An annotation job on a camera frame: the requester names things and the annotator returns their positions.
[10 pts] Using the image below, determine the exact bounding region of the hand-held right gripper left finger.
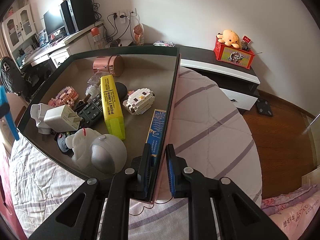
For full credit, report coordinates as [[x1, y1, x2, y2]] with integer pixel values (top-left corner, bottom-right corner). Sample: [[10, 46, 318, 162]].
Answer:
[[29, 144, 154, 240]]

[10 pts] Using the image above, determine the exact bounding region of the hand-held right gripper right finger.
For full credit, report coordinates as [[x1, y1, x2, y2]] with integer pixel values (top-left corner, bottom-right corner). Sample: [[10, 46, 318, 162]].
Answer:
[[166, 144, 288, 240]]

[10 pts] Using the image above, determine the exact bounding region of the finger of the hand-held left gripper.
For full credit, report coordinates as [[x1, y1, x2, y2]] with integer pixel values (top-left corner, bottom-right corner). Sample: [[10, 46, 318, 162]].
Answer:
[[0, 85, 20, 141]]

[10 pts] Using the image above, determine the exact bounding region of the white figure with silver ball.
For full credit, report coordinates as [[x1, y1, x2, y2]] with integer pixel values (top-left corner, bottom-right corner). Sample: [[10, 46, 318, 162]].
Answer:
[[66, 127, 127, 174]]

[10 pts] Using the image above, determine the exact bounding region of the white charger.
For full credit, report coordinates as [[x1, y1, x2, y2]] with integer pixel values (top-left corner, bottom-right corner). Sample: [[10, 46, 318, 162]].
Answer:
[[44, 104, 82, 132]]

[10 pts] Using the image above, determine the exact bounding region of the pink brick figure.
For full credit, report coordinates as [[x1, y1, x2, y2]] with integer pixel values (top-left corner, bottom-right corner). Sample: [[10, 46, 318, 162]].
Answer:
[[48, 86, 78, 107]]

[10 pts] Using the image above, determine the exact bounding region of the white brick cat figure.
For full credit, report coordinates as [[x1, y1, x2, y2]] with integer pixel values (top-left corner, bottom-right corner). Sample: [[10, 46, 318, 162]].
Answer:
[[122, 87, 155, 115]]

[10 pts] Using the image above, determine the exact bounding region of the yellow highlighter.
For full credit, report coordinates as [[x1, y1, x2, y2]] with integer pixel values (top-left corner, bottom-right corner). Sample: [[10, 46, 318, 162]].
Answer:
[[100, 75, 126, 140]]

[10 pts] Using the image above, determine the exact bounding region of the black remote control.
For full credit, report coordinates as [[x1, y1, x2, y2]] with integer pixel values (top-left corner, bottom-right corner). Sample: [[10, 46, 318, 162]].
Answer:
[[75, 94, 104, 128]]

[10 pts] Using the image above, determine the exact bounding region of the black oval object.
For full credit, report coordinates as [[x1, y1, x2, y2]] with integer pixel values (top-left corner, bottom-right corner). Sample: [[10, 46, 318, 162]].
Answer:
[[115, 82, 128, 100]]

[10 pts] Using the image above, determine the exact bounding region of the clear glass cup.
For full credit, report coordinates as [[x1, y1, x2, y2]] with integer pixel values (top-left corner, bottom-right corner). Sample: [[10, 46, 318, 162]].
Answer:
[[86, 73, 103, 103]]

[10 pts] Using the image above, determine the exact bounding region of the pink cardboard box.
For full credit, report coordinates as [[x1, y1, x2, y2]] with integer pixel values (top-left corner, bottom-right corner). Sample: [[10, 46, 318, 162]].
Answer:
[[16, 45, 181, 203]]

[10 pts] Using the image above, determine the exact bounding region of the rose gold cylinder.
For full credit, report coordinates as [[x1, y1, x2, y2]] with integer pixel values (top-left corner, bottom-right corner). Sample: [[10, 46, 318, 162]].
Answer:
[[93, 55, 123, 77]]

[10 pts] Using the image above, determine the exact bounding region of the dark jacket with skull print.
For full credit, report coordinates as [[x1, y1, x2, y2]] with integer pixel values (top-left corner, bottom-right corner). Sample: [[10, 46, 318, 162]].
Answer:
[[0, 57, 28, 97]]

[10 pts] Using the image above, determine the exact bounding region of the black office chair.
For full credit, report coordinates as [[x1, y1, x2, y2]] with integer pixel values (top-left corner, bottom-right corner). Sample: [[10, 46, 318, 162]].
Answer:
[[0, 56, 54, 103]]

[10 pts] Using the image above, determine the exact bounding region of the red pink blanket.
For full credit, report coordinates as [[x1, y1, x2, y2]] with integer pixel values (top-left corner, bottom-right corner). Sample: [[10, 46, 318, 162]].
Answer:
[[0, 140, 28, 240]]

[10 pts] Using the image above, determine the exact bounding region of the blue white box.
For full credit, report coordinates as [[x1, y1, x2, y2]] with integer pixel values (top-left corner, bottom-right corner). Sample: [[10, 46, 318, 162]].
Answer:
[[37, 30, 48, 46]]

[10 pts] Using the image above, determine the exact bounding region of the white desk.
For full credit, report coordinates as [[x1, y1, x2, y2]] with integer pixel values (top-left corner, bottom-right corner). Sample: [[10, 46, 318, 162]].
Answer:
[[19, 21, 104, 70]]

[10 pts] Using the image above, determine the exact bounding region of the white glass-door cabinet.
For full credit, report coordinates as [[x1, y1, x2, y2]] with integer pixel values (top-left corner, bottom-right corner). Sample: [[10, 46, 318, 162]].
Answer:
[[2, 5, 35, 53]]

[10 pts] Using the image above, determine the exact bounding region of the black computer monitor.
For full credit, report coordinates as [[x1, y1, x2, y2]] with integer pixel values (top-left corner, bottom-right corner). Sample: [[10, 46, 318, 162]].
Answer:
[[43, 9, 66, 37]]

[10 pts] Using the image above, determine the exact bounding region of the black floor scale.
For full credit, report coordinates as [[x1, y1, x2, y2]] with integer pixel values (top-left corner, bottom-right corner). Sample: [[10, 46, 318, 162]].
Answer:
[[255, 97, 274, 117]]

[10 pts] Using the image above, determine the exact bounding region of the water bottle with orange cap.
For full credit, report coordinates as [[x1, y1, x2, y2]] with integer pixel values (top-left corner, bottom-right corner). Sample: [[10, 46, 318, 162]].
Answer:
[[90, 27, 103, 50]]

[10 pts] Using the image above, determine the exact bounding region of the black and white low cabinet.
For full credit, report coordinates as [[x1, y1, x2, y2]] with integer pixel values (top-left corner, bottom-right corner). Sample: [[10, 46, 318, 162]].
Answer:
[[140, 44, 260, 111]]

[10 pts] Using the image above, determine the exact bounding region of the black computer tower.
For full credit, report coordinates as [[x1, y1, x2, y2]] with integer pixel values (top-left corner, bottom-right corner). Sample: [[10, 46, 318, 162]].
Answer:
[[60, 0, 96, 35]]

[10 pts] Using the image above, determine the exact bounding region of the snack packet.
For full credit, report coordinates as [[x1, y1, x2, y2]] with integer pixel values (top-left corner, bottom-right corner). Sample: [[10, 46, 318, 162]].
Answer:
[[153, 40, 175, 47]]

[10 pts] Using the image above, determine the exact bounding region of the white low side cabinet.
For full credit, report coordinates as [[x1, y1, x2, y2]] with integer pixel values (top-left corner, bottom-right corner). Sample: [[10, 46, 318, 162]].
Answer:
[[104, 39, 133, 49]]

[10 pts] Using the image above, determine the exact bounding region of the pink printed bedding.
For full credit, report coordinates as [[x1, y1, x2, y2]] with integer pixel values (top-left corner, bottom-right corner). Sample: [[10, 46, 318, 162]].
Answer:
[[260, 182, 320, 240]]

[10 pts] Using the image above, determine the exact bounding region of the red storage box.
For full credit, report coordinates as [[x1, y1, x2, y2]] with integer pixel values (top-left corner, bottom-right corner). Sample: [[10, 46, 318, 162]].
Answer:
[[213, 36, 256, 70]]

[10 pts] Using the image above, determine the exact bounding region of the orange plastic bag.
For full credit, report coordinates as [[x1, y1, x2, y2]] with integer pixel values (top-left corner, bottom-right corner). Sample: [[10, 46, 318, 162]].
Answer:
[[132, 23, 146, 46]]

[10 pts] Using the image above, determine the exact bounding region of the yellow octopus plush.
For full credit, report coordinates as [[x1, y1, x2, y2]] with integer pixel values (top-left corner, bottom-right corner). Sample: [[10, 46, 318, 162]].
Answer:
[[216, 29, 241, 48]]

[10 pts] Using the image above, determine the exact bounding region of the black power cable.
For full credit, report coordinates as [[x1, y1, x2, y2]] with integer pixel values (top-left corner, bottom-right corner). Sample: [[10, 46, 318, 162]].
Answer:
[[104, 12, 130, 43]]

